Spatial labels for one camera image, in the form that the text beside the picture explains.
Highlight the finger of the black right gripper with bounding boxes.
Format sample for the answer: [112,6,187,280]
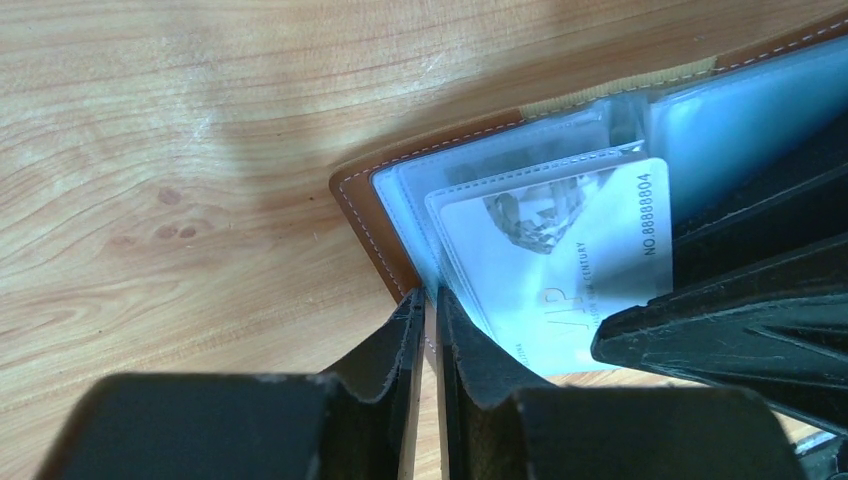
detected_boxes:
[591,234,847,435]
[673,115,847,289]

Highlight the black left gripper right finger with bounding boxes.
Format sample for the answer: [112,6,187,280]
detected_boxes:
[436,288,804,479]

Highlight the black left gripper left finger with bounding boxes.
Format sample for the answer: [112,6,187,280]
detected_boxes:
[38,289,426,479]

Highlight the brown leather card holder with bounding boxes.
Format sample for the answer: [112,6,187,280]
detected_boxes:
[329,13,848,379]

